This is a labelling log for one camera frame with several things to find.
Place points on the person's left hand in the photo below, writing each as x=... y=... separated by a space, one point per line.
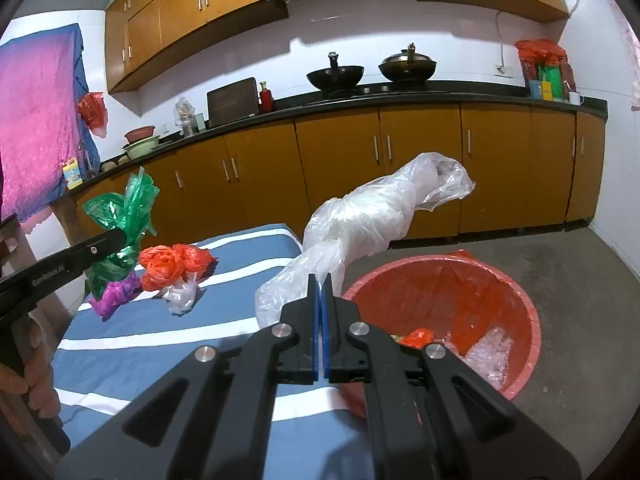
x=42 y=360

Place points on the red lined waste basket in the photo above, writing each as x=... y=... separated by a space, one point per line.
x=450 y=290

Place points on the purple plastic bag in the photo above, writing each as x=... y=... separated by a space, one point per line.
x=115 y=296

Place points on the gas hob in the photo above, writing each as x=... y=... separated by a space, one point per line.
x=380 y=89

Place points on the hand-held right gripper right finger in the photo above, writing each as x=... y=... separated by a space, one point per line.
x=345 y=345

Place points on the green box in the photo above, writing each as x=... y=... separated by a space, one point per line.
x=553 y=80

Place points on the dark wooden cutting board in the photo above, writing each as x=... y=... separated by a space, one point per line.
x=232 y=102

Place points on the white wall socket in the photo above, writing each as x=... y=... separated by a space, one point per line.
x=504 y=71

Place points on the hanging red plastic bag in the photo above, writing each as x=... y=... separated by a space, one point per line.
x=92 y=112

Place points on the black kitchen countertop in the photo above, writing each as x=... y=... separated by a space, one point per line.
x=450 y=95

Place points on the pink floral curtain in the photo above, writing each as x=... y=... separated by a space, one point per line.
x=632 y=60

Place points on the red plastic bag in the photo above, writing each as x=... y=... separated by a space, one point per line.
x=197 y=257
x=92 y=112
x=160 y=267
x=419 y=337

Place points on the yellow box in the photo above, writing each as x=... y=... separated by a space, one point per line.
x=546 y=91

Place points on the small white plastic bag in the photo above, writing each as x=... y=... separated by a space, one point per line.
x=181 y=296

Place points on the red bag over groceries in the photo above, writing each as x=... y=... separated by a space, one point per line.
x=540 y=51

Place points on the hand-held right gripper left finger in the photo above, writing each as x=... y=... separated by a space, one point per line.
x=300 y=345

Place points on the small glass container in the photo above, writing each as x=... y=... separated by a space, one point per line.
x=199 y=122

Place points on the green plastic bag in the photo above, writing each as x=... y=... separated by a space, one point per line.
x=127 y=205

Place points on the white mug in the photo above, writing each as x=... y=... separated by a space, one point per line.
x=575 y=99

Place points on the blue white striped cloth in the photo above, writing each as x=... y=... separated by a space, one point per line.
x=165 y=340

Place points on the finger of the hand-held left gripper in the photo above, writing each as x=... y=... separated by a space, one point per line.
x=97 y=250

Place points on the yellow detergent bottle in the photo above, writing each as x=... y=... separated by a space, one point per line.
x=72 y=175

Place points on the lidded wok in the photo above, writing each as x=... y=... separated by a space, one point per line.
x=407 y=69

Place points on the dark red packet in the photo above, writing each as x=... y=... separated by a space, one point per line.
x=567 y=77

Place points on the pink and blue curtain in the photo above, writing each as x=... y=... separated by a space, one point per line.
x=40 y=120

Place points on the large clear plastic bag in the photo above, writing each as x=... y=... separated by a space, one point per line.
x=360 y=220

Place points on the green plastic basin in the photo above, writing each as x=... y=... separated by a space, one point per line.
x=141 y=149

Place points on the red plastic basin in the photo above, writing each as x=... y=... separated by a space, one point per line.
x=140 y=134

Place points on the wooden base cabinets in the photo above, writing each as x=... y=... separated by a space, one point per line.
x=425 y=165

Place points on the black wok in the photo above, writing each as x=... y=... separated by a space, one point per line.
x=334 y=77

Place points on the blue box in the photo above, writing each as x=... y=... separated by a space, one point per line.
x=535 y=90

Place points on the red bottle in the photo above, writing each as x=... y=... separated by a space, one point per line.
x=266 y=100

